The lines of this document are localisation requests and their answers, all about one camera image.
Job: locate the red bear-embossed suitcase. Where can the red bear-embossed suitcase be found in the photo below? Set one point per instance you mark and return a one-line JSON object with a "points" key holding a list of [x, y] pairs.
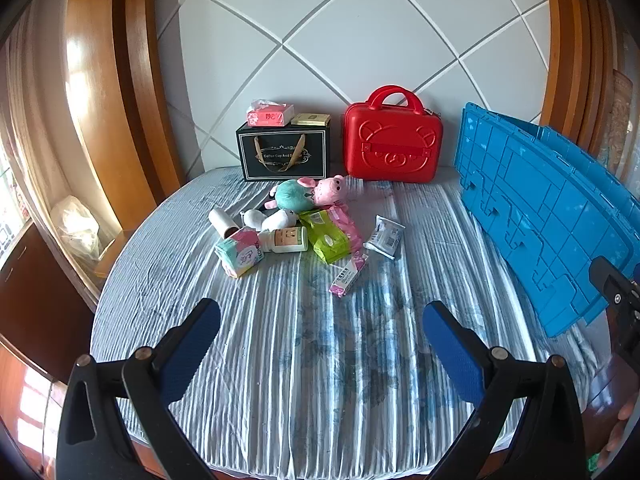
{"points": [[392, 145]]}

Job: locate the flat yellow box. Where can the flat yellow box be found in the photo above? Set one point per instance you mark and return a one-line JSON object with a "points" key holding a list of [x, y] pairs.
{"points": [[310, 119]]}

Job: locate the white paper roll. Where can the white paper roll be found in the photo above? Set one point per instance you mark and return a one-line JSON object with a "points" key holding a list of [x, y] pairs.
{"points": [[222, 221]]}

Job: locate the white soft toy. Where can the white soft toy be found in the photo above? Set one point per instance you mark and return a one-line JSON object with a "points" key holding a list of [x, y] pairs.
{"points": [[280, 220]]}

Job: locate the person's right hand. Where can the person's right hand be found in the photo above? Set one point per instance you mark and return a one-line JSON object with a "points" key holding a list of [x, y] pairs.
{"points": [[625, 425]]}

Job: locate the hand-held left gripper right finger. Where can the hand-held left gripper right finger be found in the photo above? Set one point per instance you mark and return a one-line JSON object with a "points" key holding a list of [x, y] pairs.
{"points": [[452, 350]]}

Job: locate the small pink box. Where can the small pink box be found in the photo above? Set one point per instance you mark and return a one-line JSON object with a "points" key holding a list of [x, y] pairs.
{"points": [[348, 275]]}

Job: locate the pink tissue box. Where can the pink tissue box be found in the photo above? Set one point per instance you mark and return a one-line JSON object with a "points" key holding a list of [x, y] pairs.
{"points": [[270, 116]]}

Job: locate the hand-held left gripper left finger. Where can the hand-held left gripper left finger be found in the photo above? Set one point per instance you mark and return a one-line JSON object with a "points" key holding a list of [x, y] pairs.
{"points": [[192, 345]]}

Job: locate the small white bottle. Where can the small white bottle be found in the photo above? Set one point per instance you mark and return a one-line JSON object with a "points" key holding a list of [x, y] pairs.
{"points": [[251, 218]]}

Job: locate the green wet wipes pack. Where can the green wet wipes pack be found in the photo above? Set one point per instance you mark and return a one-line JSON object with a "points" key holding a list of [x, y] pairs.
{"points": [[325, 240]]}

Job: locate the clear plastic bag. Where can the clear plastic bag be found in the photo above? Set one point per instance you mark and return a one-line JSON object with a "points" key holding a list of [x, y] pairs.
{"points": [[77, 227]]}

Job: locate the white bottle with beige label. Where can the white bottle with beige label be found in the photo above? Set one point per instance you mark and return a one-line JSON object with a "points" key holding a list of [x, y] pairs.
{"points": [[285, 240]]}

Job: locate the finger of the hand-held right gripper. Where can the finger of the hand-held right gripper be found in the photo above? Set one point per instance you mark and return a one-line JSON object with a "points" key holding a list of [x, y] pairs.
{"points": [[617, 290]]}

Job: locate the pink wet wipes pack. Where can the pink wet wipes pack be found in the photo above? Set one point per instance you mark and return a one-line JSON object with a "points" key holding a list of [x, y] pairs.
{"points": [[350, 227]]}

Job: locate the wooden headboard frame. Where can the wooden headboard frame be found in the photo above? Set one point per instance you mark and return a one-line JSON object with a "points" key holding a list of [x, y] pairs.
{"points": [[575, 60], [110, 110]]}

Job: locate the pink pig plush toy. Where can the pink pig plush toy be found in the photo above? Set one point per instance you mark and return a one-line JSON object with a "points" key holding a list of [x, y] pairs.
{"points": [[295, 195]]}

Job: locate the blue plastic crate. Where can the blue plastic crate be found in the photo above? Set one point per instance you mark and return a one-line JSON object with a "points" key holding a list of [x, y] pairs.
{"points": [[540, 210]]}

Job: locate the dark wooden nightstand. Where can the dark wooden nightstand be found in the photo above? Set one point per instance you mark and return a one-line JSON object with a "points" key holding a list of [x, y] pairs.
{"points": [[35, 290]]}

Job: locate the grey and white packet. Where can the grey and white packet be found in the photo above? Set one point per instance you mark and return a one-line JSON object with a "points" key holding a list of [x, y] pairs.
{"points": [[384, 236]]}

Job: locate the pastel tissue pack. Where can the pastel tissue pack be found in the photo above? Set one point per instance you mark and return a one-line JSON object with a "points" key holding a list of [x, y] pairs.
{"points": [[240, 255]]}

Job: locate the sheer beige curtain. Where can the sheer beige curtain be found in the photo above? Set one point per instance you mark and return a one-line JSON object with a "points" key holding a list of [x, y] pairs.
{"points": [[30, 125]]}

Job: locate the striped blue bedsheet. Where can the striped blue bedsheet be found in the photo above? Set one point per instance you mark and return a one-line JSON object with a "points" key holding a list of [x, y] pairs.
{"points": [[310, 360]]}

